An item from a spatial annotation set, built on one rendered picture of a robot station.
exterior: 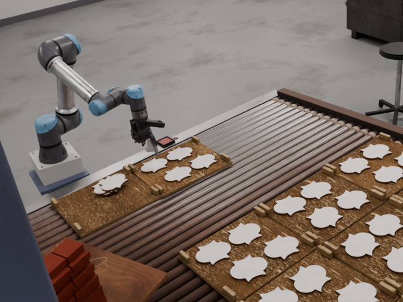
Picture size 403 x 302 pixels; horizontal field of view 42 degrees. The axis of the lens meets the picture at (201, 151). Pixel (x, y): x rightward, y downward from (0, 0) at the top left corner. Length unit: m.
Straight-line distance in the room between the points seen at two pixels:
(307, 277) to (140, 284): 0.59
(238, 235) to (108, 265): 0.53
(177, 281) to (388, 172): 1.07
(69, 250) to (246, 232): 0.78
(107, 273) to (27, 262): 1.66
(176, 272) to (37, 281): 1.78
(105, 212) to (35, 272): 2.14
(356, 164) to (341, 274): 0.72
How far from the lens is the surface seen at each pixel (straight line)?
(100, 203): 2.51
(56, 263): 1.62
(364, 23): 6.80
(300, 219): 2.21
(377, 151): 2.65
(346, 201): 2.30
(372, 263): 2.03
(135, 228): 2.32
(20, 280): 0.29
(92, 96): 2.48
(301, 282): 1.93
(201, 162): 2.64
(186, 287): 1.99
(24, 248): 0.29
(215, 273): 2.00
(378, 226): 2.17
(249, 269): 1.98
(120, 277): 1.91
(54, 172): 2.88
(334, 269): 1.99
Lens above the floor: 2.29
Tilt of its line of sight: 30 degrees down
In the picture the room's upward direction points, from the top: 8 degrees counter-clockwise
